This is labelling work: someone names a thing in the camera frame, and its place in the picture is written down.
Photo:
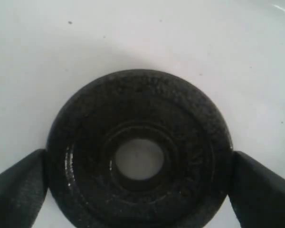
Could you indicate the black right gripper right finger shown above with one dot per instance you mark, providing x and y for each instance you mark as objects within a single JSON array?
[{"x": 256, "y": 193}]

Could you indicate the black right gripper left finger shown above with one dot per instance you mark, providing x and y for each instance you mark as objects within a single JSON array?
[{"x": 23, "y": 188}]

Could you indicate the black weight plate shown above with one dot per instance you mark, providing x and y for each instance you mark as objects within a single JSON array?
[{"x": 139, "y": 149}]

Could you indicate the white plastic tray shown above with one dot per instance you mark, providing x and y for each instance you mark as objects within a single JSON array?
[{"x": 233, "y": 50}]

